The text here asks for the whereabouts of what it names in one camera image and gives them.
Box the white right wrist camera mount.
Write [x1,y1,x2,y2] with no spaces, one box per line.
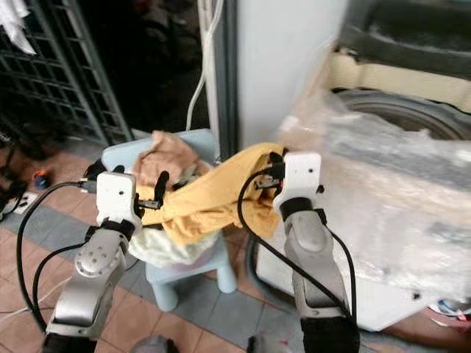
[273,151,323,215]

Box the mustard yellow garment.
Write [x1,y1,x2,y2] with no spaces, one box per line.
[160,142,288,248]

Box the dark metal grid gate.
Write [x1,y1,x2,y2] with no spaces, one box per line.
[0,0,135,146]

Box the white crumpled garment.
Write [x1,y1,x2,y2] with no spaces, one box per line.
[128,223,220,270]

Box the white water hose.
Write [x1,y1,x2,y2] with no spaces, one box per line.
[185,0,226,133]

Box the white blue sports shoe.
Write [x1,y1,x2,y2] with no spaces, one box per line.
[430,297,471,329]

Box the thin white floor cord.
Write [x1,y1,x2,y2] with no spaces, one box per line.
[0,276,61,322]

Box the pink tan garment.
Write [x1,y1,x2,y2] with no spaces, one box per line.
[138,130,208,190]

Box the grey metal door frame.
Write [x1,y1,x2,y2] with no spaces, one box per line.
[216,0,241,160]

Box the small black floor object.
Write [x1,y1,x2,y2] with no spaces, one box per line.
[83,160,113,182]

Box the small orange blue object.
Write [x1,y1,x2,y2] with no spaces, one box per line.
[33,170,53,190]

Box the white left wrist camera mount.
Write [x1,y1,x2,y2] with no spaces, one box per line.
[95,171,141,224]

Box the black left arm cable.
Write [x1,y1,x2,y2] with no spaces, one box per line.
[14,179,101,335]

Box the white washing machine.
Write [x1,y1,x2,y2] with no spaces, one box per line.
[235,0,471,333]

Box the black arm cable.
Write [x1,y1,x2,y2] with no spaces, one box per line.
[238,171,359,322]
[14,179,101,335]

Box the clear plastic cover sheet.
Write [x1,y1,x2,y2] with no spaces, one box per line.
[278,90,471,296]

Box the light blue plastic stool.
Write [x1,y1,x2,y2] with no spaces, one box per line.
[102,128,241,314]

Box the grey left robot foot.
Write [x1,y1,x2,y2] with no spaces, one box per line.
[131,335,179,353]

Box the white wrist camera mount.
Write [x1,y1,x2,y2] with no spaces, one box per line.
[273,151,323,215]
[95,171,141,224]

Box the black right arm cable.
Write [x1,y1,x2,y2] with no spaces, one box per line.
[238,171,359,322]

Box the white hanging cloth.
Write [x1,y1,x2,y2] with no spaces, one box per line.
[0,0,39,57]

